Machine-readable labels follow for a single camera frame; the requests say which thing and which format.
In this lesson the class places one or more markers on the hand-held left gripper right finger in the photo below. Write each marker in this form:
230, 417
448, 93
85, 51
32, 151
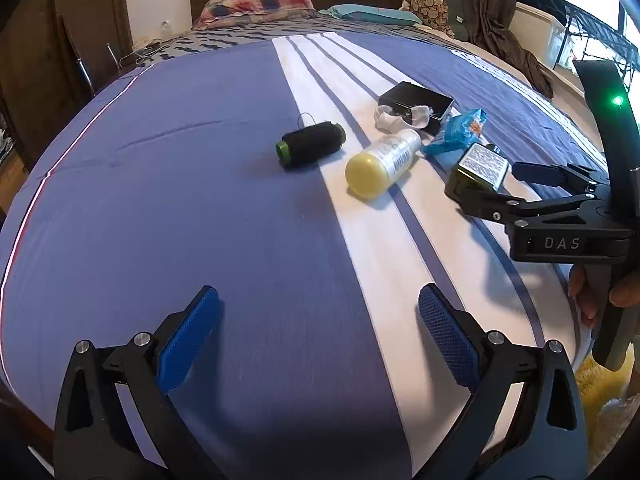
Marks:
447, 340

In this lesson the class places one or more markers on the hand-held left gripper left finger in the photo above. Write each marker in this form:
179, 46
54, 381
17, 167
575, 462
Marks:
190, 340

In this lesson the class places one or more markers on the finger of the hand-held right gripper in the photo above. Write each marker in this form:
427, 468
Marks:
492, 207
545, 174

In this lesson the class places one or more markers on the green patterned box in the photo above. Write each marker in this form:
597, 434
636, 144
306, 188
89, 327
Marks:
480, 162

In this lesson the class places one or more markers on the person's right hand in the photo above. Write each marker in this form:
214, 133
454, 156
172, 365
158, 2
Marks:
582, 295

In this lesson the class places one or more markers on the blue snack packet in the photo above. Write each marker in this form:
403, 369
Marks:
457, 130

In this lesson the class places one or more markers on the yellow plastic bottle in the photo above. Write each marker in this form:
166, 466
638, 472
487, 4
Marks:
375, 170

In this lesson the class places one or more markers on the blue striped bed cover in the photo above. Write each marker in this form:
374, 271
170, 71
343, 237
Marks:
200, 210

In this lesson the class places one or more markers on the black box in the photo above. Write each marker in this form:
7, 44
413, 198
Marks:
415, 96

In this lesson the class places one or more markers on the white storage box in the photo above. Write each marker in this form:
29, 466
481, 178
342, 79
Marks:
542, 32

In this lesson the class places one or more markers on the cream fluffy rug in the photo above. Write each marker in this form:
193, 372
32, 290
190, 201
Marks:
600, 395

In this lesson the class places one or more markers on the brown curtain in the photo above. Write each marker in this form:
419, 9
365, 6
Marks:
500, 15

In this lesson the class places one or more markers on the black thread spool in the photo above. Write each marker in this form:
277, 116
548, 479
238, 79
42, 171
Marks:
312, 142

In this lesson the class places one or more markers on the log print cushion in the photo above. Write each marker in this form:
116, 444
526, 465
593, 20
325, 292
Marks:
435, 7

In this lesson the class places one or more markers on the light blue pillow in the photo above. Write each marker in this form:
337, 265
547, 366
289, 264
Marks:
370, 14

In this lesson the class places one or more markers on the dark wooden nightstand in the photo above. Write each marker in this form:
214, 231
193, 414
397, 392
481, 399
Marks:
145, 57

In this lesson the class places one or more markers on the thin metal rod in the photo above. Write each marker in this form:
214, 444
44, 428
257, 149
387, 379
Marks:
113, 55

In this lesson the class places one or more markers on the dark folded chair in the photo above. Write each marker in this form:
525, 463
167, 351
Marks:
77, 50

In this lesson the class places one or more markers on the plaid pillow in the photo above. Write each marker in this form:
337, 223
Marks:
255, 5

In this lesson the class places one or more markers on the dark wooden wardrobe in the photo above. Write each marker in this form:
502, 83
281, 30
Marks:
60, 35

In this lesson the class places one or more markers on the white wall plug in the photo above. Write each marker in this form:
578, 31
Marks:
164, 27

